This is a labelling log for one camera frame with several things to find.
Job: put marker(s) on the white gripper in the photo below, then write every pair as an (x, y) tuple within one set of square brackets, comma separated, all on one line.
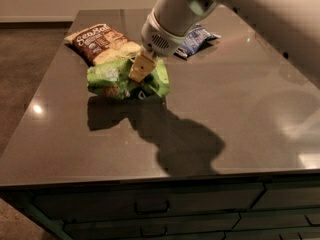
[(159, 39)]

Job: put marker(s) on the green rice chip bag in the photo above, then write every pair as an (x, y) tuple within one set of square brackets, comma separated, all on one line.
[(111, 79)]

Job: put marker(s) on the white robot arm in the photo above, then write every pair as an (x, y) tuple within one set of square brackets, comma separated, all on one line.
[(292, 27)]

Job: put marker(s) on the brown sea salt chip bag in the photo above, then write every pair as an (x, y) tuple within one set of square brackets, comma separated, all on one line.
[(100, 43)]

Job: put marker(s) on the blue white chip bag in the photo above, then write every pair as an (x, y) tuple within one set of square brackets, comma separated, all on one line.
[(195, 39)]

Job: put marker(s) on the upper left cabinet drawer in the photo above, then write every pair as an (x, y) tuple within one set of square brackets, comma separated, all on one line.
[(103, 205)]

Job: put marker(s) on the cabinet drawer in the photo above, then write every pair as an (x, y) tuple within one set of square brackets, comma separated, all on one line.
[(290, 195), (103, 205), (151, 227)]

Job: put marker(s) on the lower left cabinet drawer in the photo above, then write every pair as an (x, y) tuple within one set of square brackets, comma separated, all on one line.
[(151, 227)]

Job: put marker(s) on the upper right cabinet drawer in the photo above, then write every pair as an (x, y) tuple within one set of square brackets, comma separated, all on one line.
[(290, 195)]

